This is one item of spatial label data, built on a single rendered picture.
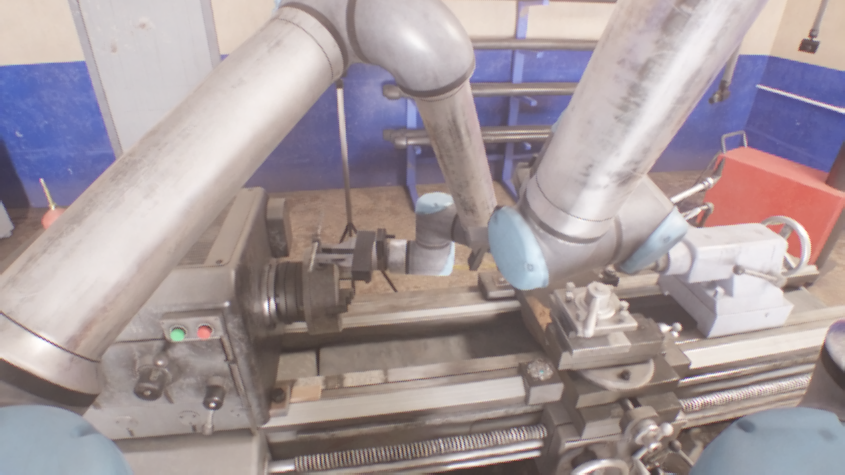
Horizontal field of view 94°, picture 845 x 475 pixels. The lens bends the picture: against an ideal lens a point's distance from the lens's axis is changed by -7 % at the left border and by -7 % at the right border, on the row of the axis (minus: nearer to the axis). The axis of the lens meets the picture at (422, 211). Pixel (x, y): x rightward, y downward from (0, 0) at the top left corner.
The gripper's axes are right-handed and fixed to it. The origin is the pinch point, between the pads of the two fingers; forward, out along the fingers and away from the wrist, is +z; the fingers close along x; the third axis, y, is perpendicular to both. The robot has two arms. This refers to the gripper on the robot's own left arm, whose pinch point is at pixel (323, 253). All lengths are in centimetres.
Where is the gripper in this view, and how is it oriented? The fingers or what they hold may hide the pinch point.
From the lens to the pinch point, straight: 115.9
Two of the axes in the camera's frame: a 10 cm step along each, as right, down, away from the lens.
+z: -10.0, -0.4, 0.1
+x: 0.4, -7.4, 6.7
